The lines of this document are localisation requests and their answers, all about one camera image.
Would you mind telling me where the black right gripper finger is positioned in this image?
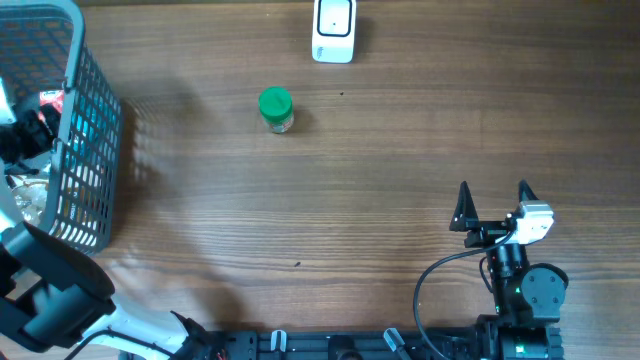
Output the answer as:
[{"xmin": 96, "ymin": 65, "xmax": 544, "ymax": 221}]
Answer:
[
  {"xmin": 518, "ymin": 180, "xmax": 539, "ymax": 202},
  {"xmin": 449, "ymin": 181, "xmax": 479, "ymax": 232}
]

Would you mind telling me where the red white small box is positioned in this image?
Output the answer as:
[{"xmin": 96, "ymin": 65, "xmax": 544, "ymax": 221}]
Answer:
[{"xmin": 38, "ymin": 90, "xmax": 64, "ymax": 123}]

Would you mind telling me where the green lid jar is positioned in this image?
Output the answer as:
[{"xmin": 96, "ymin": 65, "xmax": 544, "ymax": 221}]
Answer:
[{"xmin": 258, "ymin": 86, "xmax": 294, "ymax": 134}]

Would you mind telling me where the blue mouthwash bottle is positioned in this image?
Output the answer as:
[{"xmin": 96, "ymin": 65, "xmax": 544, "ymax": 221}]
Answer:
[{"xmin": 69, "ymin": 98, "xmax": 106, "ymax": 157}]

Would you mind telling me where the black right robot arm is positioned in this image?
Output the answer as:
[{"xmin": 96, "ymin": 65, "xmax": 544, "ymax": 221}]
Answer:
[{"xmin": 449, "ymin": 181, "xmax": 569, "ymax": 360}]

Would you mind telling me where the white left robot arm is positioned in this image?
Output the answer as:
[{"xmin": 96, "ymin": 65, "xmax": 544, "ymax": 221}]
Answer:
[{"xmin": 1, "ymin": 122, "xmax": 216, "ymax": 359}]

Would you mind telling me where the white barcode scanner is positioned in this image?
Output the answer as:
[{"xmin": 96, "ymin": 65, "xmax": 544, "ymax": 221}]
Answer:
[{"xmin": 312, "ymin": 0, "xmax": 357, "ymax": 64}]

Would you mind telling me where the snack packet in basket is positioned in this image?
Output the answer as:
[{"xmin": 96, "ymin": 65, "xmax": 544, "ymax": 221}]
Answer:
[{"xmin": 8, "ymin": 175, "xmax": 49, "ymax": 226}]

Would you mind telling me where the grey plastic mesh basket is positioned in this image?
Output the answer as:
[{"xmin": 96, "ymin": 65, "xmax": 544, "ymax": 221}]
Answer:
[{"xmin": 1, "ymin": 0, "xmax": 124, "ymax": 255}]

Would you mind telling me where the black camera cable right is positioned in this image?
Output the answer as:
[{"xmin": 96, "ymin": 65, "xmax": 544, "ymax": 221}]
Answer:
[{"xmin": 412, "ymin": 230, "xmax": 517, "ymax": 360}]

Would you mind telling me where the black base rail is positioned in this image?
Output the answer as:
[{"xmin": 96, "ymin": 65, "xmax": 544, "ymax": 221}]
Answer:
[{"xmin": 118, "ymin": 327, "xmax": 566, "ymax": 360}]

